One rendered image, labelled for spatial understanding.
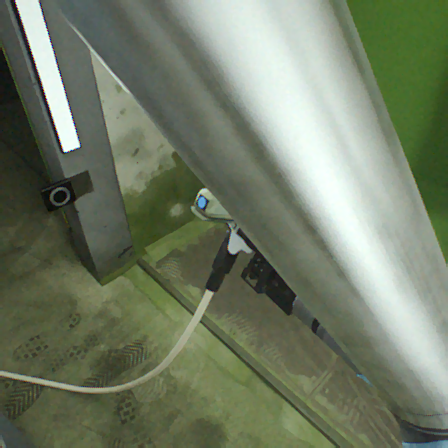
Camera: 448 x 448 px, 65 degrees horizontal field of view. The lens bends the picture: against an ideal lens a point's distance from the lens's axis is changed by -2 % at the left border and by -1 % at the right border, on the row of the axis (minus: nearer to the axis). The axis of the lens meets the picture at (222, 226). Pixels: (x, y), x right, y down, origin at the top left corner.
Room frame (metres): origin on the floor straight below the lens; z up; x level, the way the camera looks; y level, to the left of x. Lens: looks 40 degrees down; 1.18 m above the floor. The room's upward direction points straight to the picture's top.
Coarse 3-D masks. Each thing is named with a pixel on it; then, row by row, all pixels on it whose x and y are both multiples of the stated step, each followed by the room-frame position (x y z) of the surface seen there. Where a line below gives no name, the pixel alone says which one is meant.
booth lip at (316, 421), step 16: (192, 304) 0.86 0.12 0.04; (208, 320) 0.79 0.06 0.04; (224, 336) 0.72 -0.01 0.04; (240, 352) 0.66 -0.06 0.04; (256, 368) 0.60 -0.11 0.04; (272, 384) 0.54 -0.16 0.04; (288, 400) 0.49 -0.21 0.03; (304, 416) 0.45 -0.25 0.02; (320, 416) 0.44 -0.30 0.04; (336, 432) 0.39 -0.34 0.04
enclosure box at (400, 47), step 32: (352, 0) 1.14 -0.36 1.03; (384, 0) 1.08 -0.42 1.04; (416, 0) 1.03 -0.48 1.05; (384, 32) 1.08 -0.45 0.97; (416, 32) 1.03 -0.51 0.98; (384, 64) 1.08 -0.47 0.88; (416, 64) 1.03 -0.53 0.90; (384, 96) 1.08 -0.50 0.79; (416, 96) 1.02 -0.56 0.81; (416, 128) 1.02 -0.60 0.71; (416, 160) 1.02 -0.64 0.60
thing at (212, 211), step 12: (204, 192) 0.49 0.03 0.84; (216, 204) 0.47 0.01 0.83; (204, 216) 0.47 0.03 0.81; (216, 216) 0.47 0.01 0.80; (228, 216) 0.48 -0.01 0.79; (228, 228) 0.53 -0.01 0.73; (228, 240) 0.51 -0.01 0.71; (228, 252) 0.50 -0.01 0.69; (216, 264) 0.49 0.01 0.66; (228, 264) 0.49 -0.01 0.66; (216, 276) 0.48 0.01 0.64; (216, 288) 0.47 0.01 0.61
